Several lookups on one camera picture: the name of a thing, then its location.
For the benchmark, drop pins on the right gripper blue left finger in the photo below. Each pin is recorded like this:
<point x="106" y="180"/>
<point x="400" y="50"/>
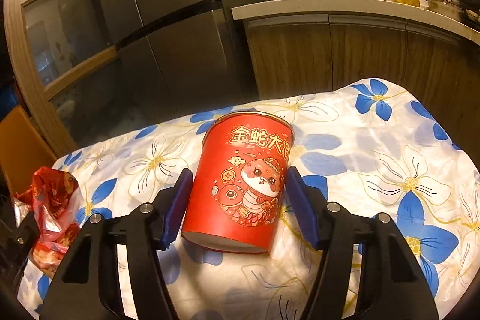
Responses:
<point x="173" y="205"/>

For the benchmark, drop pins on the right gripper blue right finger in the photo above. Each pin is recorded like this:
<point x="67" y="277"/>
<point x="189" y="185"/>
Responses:
<point x="304" y="201"/>

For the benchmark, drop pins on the large red paper cup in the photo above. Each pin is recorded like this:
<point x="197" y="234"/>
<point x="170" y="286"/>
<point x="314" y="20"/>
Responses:
<point x="238" y="188"/>

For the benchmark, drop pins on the red wrapper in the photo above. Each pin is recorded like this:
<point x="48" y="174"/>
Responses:
<point x="54" y="197"/>

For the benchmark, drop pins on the orange chair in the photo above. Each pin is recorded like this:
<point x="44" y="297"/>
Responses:
<point x="23" y="151"/>

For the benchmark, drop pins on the blue floral white tablecloth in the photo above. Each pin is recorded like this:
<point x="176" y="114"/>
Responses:
<point x="370" y="147"/>

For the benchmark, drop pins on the wooden lower cabinet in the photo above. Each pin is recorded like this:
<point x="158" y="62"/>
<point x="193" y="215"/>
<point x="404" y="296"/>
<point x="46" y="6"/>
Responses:
<point x="291" y="56"/>

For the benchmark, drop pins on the wooden glass door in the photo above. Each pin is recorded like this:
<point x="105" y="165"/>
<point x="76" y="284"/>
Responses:
<point x="65" y="63"/>

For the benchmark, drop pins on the dark grey refrigerator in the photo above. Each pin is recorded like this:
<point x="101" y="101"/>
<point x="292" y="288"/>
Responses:
<point x="181" y="56"/>

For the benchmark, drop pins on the steel bowl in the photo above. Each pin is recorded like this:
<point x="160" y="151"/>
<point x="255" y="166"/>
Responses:
<point x="446" y="8"/>

